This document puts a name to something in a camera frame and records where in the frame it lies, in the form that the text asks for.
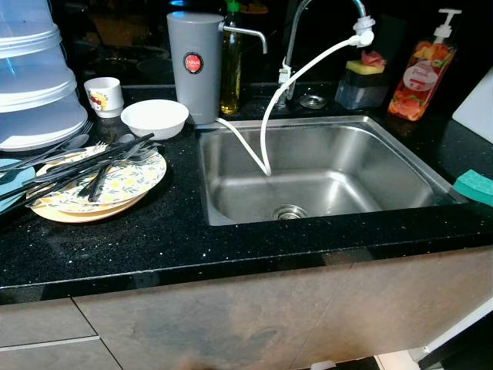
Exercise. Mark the floral patterned plate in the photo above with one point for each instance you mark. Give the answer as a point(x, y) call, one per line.
point(127, 185)

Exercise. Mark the black metal fork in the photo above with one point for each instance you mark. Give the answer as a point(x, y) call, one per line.
point(92, 160)
point(115, 163)

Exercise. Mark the green sponge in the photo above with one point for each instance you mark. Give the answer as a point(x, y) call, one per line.
point(474, 187)

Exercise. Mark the white cutting board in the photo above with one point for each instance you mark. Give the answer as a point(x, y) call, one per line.
point(477, 112)

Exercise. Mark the orange floral soap pump bottle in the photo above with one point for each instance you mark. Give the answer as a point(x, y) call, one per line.
point(420, 85)

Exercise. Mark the stainless steel sink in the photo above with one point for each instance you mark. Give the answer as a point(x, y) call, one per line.
point(347, 169)

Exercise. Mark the black sponge holder box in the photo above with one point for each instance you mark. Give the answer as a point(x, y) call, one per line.
point(360, 92)

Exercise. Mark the pink scrubber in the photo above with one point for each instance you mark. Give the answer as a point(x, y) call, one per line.
point(373, 58)

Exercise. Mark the yellow sponge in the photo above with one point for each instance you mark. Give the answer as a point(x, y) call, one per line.
point(362, 68)

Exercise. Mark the round metal countertop fitting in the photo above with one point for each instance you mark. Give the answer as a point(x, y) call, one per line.
point(313, 101)

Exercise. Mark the metal sink drain strainer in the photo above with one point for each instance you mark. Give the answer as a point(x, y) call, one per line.
point(290, 212)

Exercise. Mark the chrome gooseneck faucet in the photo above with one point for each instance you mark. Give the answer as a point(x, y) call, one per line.
point(292, 38)

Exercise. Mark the oil bottle green cap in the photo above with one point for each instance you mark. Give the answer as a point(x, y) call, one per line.
point(230, 85)

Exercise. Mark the beige cabinet front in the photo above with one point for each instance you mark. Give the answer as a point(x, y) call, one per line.
point(231, 308)

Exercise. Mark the grey water filter canister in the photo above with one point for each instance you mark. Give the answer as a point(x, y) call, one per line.
point(196, 92)

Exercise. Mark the white bowl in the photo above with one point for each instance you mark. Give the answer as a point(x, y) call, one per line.
point(154, 119)

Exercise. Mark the white printed cup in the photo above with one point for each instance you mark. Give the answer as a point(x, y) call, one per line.
point(104, 96)

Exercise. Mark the yellow plate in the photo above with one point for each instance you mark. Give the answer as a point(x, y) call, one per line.
point(85, 215)

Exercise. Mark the silver metal fork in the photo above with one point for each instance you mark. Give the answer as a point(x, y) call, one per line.
point(81, 131)

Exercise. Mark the silver metal spoon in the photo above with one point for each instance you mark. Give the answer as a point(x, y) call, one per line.
point(75, 141)

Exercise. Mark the stacked translucent plastic containers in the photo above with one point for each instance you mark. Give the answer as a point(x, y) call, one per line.
point(38, 92)

